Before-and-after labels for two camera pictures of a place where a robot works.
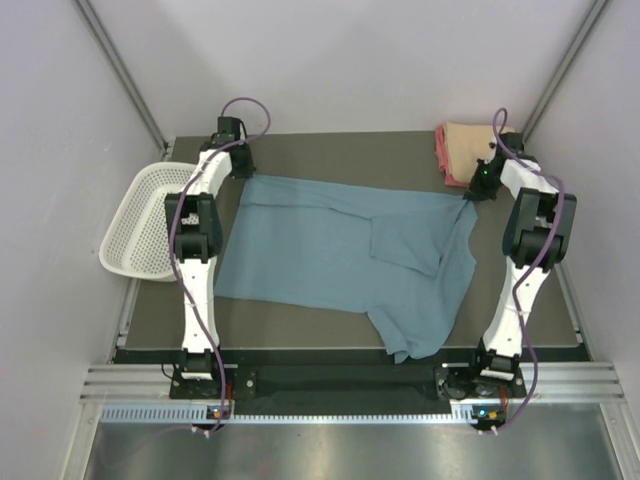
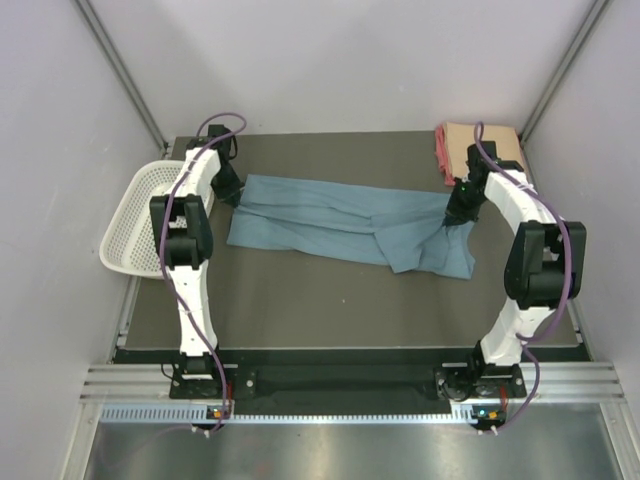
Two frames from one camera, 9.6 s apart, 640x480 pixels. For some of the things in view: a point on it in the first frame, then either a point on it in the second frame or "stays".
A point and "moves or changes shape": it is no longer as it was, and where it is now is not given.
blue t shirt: x=406 y=259 moves or changes shape
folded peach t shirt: x=466 y=144 stays
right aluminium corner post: x=575 y=51 stays
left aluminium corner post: x=126 y=76 stays
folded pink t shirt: x=443 y=158 stays
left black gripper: x=244 y=171 -> x=229 y=195
